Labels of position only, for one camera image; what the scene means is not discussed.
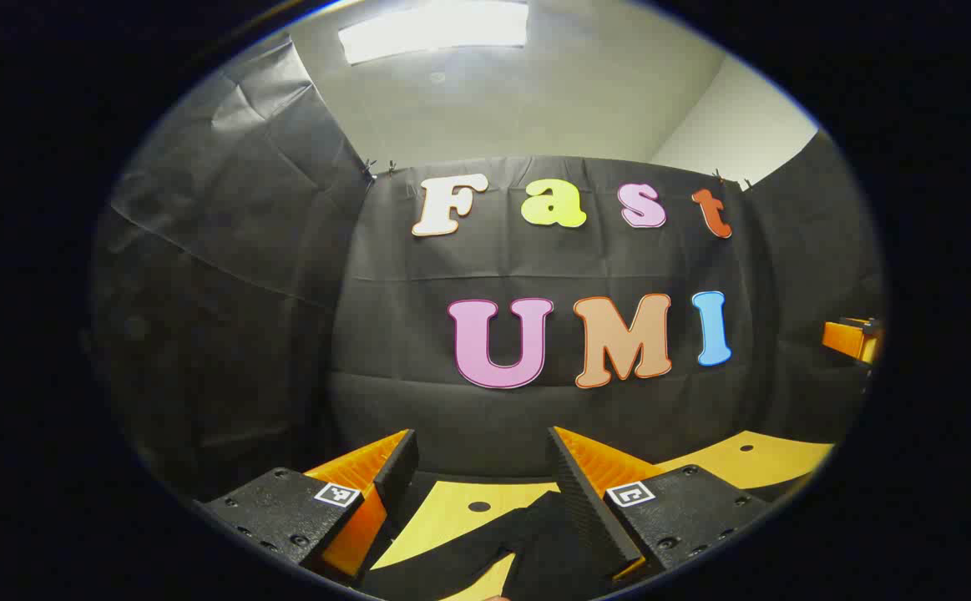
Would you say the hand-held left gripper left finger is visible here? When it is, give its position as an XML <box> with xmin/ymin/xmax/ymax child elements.
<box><xmin>197</xmin><ymin>429</ymin><xmax>419</xmax><ymax>585</ymax></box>

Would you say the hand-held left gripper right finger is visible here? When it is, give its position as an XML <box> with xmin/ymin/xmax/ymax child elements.
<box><xmin>545</xmin><ymin>426</ymin><xmax>774</xmax><ymax>585</ymax></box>

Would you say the black button-up garment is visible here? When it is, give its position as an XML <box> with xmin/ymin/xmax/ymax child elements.
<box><xmin>360</xmin><ymin>491</ymin><xmax>620</xmax><ymax>601</ymax></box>

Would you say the black backdrop cloth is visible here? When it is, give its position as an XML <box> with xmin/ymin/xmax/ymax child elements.
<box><xmin>89</xmin><ymin>33</ymin><xmax>887</xmax><ymax>506</ymax></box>

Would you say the ceiling light panel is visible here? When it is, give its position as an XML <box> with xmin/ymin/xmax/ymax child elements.
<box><xmin>337</xmin><ymin>0</ymin><xmax>529</xmax><ymax>66</ymax></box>

